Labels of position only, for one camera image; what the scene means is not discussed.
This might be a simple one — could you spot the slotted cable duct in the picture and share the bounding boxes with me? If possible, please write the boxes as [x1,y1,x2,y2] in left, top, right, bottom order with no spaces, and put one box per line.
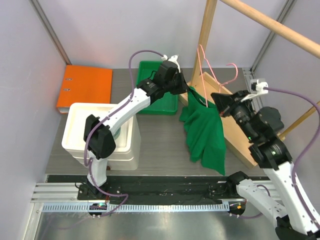
[42,202,230,213]

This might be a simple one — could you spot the wooden clothes rack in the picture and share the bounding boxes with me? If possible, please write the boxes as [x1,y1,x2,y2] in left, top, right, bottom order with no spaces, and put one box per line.
[177,0,320,170]

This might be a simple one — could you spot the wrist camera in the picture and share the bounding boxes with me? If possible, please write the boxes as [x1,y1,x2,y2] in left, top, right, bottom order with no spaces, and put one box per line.
[241,78,269,102]
[161,54,181,73]

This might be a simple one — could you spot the white stacked containers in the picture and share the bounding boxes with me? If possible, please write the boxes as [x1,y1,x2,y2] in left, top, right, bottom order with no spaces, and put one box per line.
[61,102,141,171]

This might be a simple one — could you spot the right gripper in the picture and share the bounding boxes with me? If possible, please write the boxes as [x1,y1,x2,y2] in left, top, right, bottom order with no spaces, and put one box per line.
[211,89,259,142]

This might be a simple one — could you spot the pink wire hanger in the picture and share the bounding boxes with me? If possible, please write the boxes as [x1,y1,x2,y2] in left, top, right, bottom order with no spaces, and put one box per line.
[196,44,238,108]

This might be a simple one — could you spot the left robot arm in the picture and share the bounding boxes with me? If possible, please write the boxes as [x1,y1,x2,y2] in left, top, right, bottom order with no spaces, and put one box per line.
[83,55,189,200]

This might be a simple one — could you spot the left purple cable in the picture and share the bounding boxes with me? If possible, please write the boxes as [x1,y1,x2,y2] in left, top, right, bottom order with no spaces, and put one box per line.
[83,49,168,188]

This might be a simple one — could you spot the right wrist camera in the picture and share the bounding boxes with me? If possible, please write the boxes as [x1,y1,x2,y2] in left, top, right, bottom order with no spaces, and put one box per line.
[241,78,269,102]

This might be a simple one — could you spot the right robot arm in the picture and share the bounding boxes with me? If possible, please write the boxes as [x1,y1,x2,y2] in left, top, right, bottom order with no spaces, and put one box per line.
[211,90,320,240]

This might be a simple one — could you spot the orange ring binder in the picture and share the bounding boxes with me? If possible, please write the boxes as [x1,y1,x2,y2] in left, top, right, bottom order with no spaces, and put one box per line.
[56,65,113,114]

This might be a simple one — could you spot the purple cable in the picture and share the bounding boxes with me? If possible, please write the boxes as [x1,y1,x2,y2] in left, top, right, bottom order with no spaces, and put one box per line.
[264,87,320,226]
[83,49,168,188]

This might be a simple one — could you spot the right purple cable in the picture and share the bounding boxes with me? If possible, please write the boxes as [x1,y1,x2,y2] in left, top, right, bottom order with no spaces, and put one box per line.
[264,87,320,226]

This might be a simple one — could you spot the green plastic tray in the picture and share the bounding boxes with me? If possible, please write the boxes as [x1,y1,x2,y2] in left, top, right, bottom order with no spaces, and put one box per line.
[136,61,178,116]

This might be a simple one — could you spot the teal ceramic cup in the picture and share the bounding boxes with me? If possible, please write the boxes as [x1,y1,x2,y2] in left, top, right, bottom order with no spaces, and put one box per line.
[113,127,121,139]

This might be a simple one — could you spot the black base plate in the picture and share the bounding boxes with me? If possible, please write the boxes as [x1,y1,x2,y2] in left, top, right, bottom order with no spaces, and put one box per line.
[77,174,251,205]

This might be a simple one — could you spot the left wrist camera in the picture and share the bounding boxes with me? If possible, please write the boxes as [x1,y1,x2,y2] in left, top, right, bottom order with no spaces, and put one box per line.
[161,54,181,73]

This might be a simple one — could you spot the green t shirt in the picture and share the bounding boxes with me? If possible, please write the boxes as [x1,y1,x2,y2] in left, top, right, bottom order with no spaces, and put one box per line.
[179,88,227,176]

